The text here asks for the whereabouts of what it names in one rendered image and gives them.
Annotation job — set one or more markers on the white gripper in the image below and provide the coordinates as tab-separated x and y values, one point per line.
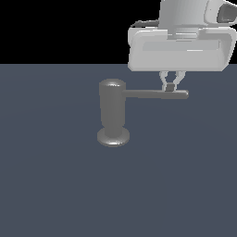
179	51

